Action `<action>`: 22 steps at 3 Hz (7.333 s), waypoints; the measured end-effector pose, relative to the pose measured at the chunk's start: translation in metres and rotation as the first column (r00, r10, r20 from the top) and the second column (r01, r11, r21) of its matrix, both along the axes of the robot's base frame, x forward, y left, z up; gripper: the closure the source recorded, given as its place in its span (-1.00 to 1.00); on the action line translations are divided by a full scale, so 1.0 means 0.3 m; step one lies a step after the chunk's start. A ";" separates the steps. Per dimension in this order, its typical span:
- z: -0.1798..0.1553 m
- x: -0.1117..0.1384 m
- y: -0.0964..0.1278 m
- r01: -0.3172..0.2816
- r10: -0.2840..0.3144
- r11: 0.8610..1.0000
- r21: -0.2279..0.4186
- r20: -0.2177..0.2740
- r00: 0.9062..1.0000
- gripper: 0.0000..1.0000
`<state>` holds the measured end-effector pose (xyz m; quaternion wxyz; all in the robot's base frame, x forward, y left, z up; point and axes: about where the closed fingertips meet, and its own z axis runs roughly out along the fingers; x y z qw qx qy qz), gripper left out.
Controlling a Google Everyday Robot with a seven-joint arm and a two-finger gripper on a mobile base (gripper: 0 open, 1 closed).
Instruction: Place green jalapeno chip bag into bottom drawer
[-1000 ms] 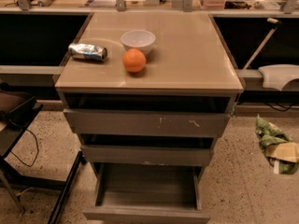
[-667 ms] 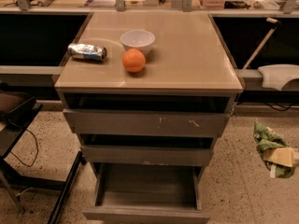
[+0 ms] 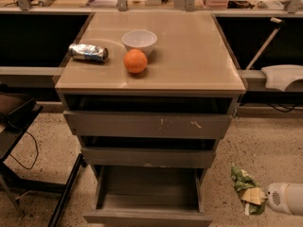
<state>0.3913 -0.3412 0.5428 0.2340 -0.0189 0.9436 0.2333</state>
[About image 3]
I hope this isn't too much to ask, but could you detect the grey middle drawer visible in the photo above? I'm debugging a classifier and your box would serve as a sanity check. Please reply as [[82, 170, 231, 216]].
[[81, 147, 215, 168]]

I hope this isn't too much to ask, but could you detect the black cable on floor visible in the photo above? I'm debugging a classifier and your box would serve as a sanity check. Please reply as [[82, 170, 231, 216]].
[[9, 130, 40, 170]]

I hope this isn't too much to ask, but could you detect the grey top drawer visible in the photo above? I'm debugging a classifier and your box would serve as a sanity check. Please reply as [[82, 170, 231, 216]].
[[63, 111, 231, 139]]

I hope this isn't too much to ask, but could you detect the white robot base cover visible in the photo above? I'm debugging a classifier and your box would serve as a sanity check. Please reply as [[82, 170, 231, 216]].
[[261, 64, 303, 92]]

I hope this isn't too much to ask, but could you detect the grey three-drawer cabinet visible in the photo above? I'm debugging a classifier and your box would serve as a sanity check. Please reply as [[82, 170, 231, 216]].
[[53, 10, 248, 227]]

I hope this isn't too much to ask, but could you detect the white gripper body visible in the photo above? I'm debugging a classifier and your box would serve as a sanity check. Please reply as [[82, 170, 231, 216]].
[[266, 183, 303, 216]]

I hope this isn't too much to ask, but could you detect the green jalapeno chip bag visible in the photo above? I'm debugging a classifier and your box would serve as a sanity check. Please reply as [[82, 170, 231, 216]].
[[231, 164, 265, 216]]

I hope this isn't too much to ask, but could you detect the crushed silver soda can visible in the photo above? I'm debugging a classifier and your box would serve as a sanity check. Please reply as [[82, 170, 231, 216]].
[[68, 44, 109, 63]]

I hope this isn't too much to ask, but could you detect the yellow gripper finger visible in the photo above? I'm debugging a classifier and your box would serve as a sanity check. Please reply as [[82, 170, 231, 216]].
[[241, 187, 266, 205]]

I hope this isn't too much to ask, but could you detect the orange fruit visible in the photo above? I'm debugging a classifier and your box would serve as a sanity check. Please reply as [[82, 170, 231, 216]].
[[123, 49, 148, 74]]

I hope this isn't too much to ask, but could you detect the black chair frame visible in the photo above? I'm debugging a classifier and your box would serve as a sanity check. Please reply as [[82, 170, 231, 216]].
[[0, 84, 87, 227]]

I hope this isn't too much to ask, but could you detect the grey open bottom drawer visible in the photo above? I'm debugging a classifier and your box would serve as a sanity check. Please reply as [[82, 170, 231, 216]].
[[83, 166, 211, 227]]

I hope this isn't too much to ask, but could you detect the white bowl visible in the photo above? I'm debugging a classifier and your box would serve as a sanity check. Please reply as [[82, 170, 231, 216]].
[[122, 30, 157, 56]]

